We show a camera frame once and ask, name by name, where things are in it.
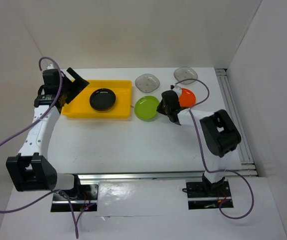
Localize clear grey plate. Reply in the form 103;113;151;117
173;67;199;85
135;73;160;93

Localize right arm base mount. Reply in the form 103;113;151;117
181;181;234;210

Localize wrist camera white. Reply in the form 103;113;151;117
46;63;56;70
170;84;182;95

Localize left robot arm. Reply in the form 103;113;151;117
6;67;89;200

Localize green plate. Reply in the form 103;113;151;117
134;95;159;121

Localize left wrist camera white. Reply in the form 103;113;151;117
46;63;56;70

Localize aluminium rail front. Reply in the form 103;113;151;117
75;168;257;183

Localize orange plate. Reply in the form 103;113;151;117
92;106;115;113
178;88;197;108

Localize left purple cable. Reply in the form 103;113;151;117
0;56;94;240

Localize aluminium rail right side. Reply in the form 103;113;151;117
215;68;258;177

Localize aluminium rail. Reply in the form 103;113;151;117
215;68;258;177
75;168;257;183

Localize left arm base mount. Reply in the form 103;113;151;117
50;183;99;213

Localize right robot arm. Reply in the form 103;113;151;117
156;90;242;196

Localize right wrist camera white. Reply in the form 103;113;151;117
170;84;182;95

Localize black plate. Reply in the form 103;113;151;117
89;88;117;109

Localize yellow plastic bin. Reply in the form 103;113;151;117
61;80;132;119

